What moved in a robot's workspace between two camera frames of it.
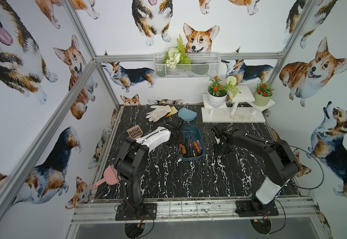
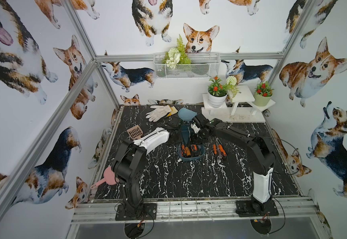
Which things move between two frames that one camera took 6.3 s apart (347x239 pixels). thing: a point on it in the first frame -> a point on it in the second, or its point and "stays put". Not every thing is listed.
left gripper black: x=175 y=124 stays put
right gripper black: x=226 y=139 -> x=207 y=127
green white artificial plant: x=176 y=56 stays put
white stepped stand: x=239 y=108 stays put
